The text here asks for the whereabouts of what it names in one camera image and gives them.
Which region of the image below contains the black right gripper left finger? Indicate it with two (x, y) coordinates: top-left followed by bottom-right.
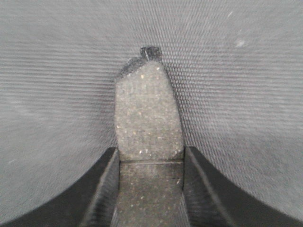
(3, 148), (120, 227)

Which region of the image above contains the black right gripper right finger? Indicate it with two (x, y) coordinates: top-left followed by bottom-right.
(183, 147), (303, 227)

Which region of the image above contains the dark conveyor belt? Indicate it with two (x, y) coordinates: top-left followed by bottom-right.
(0, 0), (303, 223)

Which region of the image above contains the brake pad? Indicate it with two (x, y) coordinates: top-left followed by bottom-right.
(115, 46), (185, 227)

